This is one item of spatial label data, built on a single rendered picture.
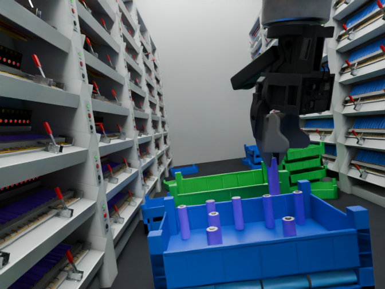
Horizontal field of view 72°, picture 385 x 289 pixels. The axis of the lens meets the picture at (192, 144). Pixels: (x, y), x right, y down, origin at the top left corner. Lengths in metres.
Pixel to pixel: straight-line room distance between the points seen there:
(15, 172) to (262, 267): 0.52
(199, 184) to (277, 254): 0.51
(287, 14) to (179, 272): 0.37
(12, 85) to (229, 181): 0.64
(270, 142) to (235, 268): 0.19
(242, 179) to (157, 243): 0.54
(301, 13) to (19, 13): 0.66
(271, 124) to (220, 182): 0.48
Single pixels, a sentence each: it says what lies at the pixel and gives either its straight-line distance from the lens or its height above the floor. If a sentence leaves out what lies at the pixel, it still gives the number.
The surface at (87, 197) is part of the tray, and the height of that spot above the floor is 0.34.
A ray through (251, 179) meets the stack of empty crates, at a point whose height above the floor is 0.34.
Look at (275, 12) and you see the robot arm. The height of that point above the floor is 0.67.
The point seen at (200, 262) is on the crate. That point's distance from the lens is 0.40.
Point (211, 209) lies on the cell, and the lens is 0.54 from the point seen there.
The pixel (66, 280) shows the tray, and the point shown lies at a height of 0.15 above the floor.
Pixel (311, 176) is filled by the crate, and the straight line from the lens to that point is 1.96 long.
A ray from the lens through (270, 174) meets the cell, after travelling 0.46.
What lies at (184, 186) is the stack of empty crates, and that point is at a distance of 0.87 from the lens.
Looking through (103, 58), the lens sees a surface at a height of 1.02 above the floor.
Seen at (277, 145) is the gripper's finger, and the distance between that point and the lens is 0.42.
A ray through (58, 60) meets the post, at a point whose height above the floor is 0.82.
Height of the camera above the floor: 0.54
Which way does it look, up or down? 4 degrees down
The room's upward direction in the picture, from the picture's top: 8 degrees counter-clockwise
